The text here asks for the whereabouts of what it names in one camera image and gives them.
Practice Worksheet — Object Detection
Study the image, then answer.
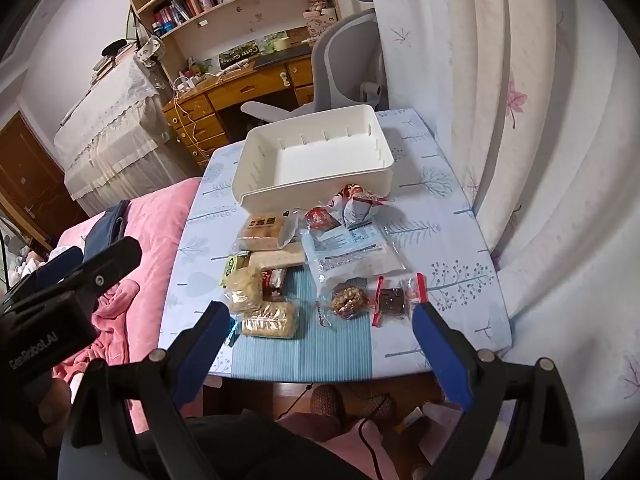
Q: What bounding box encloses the large clear white packet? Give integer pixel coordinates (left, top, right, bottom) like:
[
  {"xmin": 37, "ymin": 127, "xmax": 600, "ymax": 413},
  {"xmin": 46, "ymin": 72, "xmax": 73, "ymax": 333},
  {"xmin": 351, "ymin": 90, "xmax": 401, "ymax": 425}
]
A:
[{"xmin": 299, "ymin": 220, "xmax": 407, "ymax": 296}]

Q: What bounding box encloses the stack of books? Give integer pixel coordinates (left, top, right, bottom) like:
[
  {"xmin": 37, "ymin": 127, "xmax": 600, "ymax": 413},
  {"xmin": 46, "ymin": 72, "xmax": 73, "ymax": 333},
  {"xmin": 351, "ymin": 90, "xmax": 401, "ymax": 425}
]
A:
[{"xmin": 90, "ymin": 40, "xmax": 138, "ymax": 86}]

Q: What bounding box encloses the grey office chair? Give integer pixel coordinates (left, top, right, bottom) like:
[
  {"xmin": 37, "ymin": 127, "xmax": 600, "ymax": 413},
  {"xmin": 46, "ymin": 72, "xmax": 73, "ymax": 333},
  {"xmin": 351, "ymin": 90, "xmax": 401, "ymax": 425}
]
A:
[{"xmin": 241, "ymin": 0, "xmax": 388, "ymax": 128}]

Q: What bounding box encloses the dark red small packet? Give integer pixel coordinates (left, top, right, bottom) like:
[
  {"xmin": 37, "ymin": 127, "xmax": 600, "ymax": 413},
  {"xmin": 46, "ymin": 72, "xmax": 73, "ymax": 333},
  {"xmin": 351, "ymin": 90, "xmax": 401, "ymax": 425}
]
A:
[{"xmin": 260, "ymin": 267, "xmax": 288, "ymax": 303}]

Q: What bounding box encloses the person's dark clothing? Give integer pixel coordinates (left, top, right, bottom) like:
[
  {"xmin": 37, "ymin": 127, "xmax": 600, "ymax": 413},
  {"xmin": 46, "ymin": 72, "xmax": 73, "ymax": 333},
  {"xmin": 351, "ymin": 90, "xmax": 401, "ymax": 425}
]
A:
[{"xmin": 135, "ymin": 407, "xmax": 351, "ymax": 480}]

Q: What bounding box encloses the green yellow snack packet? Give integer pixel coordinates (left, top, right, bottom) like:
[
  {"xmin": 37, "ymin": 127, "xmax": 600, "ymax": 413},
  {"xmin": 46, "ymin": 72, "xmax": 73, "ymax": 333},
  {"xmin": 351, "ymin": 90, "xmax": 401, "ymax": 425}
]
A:
[{"xmin": 220, "ymin": 252, "xmax": 251, "ymax": 288}]

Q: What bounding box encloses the pink blanket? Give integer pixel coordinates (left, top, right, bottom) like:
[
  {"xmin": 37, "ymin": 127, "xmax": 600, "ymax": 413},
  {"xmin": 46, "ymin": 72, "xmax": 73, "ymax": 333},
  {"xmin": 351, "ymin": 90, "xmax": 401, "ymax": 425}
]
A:
[{"xmin": 50, "ymin": 177, "xmax": 203, "ymax": 436}]

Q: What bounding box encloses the person's left hand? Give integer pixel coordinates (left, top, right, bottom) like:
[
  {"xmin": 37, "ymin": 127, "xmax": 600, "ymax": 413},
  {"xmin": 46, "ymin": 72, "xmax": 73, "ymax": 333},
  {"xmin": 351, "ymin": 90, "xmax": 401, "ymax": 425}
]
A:
[{"xmin": 0, "ymin": 377, "xmax": 72, "ymax": 480}]

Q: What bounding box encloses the walnut cookie packet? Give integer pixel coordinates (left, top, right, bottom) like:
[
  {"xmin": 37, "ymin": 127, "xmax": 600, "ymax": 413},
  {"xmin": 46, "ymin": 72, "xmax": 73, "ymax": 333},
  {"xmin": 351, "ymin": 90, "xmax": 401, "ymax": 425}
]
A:
[{"xmin": 316, "ymin": 280, "xmax": 373, "ymax": 328}]

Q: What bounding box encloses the wooden bookshelf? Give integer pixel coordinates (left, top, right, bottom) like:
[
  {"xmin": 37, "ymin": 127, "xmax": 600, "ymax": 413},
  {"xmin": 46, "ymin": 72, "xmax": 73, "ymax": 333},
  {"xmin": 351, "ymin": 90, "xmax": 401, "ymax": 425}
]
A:
[{"xmin": 116, "ymin": 0, "xmax": 346, "ymax": 76}]

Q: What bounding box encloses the floral white curtain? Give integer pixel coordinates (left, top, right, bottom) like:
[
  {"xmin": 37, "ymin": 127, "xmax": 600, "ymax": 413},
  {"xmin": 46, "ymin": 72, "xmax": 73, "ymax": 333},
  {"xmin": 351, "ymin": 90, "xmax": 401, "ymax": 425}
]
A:
[{"xmin": 362, "ymin": 0, "xmax": 640, "ymax": 480}]

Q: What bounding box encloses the small red snack packet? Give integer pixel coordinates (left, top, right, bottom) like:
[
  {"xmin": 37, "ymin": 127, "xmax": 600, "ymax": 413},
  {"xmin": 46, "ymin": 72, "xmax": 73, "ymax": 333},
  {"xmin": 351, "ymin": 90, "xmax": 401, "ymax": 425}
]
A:
[{"xmin": 303, "ymin": 206, "xmax": 346, "ymax": 232}]

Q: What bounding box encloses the brown wooden door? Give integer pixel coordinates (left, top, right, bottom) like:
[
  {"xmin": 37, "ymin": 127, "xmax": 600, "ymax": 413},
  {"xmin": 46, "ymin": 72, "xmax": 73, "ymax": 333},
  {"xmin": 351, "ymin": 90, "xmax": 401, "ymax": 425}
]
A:
[{"xmin": 0, "ymin": 110, "xmax": 91, "ymax": 241}]

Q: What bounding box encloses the puffed rice packet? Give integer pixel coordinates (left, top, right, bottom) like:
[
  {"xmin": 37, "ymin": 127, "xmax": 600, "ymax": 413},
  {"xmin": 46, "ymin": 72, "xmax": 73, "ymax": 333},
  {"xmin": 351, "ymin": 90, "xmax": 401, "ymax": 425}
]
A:
[{"xmin": 222, "ymin": 266, "xmax": 265, "ymax": 316}]

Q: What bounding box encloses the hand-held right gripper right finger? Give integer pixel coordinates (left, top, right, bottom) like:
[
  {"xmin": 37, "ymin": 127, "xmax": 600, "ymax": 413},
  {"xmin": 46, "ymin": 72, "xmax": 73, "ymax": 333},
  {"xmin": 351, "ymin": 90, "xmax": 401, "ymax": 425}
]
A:
[{"xmin": 411, "ymin": 301, "xmax": 586, "ymax": 480}]

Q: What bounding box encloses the floral blanket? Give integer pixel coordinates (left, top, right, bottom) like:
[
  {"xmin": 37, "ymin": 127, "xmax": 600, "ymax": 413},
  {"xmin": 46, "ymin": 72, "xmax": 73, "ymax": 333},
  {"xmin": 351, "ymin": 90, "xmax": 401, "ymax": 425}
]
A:
[{"xmin": 7, "ymin": 247, "xmax": 51, "ymax": 286}]

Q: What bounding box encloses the red white bun packet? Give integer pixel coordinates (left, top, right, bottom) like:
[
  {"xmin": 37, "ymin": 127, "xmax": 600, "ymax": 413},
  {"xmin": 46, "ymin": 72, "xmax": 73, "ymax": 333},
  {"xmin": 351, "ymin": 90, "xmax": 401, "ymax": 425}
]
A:
[{"xmin": 332, "ymin": 183, "xmax": 393, "ymax": 227}]

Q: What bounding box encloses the brownie packet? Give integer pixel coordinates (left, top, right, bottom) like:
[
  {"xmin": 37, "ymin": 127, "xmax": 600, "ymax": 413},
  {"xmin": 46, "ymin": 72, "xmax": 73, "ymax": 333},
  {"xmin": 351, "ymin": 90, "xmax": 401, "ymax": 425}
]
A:
[{"xmin": 370, "ymin": 275, "xmax": 418, "ymax": 328}]

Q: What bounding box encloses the white cable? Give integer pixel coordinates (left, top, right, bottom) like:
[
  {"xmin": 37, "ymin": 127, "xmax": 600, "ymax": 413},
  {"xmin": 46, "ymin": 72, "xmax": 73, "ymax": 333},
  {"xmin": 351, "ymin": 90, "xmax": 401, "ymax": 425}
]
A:
[{"xmin": 170, "ymin": 72, "xmax": 211, "ymax": 161}]

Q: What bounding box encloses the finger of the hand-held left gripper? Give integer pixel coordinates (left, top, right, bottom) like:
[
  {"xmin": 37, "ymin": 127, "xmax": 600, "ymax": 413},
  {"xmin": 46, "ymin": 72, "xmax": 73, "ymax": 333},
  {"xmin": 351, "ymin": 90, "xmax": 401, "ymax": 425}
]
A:
[
  {"xmin": 10, "ymin": 236, "xmax": 143, "ymax": 311},
  {"xmin": 35, "ymin": 246, "xmax": 85, "ymax": 281}
]

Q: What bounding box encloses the brown knitted slipper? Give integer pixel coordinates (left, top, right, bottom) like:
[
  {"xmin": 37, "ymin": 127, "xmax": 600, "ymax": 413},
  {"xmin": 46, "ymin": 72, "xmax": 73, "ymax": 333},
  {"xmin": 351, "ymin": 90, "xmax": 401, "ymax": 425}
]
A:
[
  {"xmin": 310, "ymin": 384, "xmax": 346, "ymax": 418},
  {"xmin": 350, "ymin": 392, "xmax": 396, "ymax": 423}
]

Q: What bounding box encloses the row of red books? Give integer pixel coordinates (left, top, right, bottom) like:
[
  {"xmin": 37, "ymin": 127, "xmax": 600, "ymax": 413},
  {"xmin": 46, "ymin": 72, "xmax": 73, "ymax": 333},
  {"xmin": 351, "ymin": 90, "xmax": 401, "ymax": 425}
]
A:
[{"xmin": 152, "ymin": 0, "xmax": 201, "ymax": 26}]

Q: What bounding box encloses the tree print tablecloth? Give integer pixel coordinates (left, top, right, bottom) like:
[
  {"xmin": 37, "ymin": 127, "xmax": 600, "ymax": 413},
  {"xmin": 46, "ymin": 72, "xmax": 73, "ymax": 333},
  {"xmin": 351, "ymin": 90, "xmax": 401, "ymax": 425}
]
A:
[{"xmin": 157, "ymin": 108, "xmax": 513, "ymax": 383}]

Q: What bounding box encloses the dark blue cloth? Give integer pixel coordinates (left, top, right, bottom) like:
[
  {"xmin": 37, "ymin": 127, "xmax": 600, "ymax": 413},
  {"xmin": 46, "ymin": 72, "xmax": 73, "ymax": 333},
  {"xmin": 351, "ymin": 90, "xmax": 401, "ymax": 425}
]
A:
[{"xmin": 82, "ymin": 200, "xmax": 132, "ymax": 261}]

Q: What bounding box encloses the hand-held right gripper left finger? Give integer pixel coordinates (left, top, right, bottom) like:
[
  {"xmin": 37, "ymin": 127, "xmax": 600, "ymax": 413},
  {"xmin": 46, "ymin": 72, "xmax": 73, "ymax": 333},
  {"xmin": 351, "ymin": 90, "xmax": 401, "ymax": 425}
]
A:
[{"xmin": 57, "ymin": 301, "xmax": 232, "ymax": 480}]

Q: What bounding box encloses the beige wafer packet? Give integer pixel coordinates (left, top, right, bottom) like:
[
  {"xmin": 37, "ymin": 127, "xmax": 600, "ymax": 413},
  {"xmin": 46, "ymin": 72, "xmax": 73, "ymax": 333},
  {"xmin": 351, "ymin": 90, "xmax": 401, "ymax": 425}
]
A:
[{"xmin": 247, "ymin": 242, "xmax": 306, "ymax": 271}]

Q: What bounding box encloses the patterned pink box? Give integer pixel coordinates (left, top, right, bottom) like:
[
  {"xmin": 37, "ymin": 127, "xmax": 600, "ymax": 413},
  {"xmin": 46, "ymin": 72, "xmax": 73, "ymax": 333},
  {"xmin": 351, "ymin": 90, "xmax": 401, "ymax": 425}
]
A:
[{"xmin": 305, "ymin": 12, "xmax": 337, "ymax": 41}]

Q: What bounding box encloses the wooden desk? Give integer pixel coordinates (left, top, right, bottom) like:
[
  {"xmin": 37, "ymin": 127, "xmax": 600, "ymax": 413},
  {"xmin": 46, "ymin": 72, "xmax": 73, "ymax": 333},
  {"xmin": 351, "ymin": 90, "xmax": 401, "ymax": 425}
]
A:
[{"xmin": 162, "ymin": 42, "xmax": 321, "ymax": 168}]

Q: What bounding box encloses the small clear red-edged packet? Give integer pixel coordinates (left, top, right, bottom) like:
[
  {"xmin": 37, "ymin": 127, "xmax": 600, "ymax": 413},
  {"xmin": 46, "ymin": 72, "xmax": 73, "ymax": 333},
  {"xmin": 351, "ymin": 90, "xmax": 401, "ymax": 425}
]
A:
[{"xmin": 402, "ymin": 272, "xmax": 430, "ymax": 308}]

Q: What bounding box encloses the brown bread slice packet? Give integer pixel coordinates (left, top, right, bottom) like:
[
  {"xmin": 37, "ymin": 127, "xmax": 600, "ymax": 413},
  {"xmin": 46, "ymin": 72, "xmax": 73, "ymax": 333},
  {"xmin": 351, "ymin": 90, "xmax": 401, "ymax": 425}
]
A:
[{"xmin": 235, "ymin": 212, "xmax": 301, "ymax": 252}]

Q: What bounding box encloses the white plastic bin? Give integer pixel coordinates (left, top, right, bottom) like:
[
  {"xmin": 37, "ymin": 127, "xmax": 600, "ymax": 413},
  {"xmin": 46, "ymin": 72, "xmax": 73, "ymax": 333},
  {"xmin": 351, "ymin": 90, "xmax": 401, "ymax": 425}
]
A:
[{"xmin": 231, "ymin": 104, "xmax": 396, "ymax": 211}]

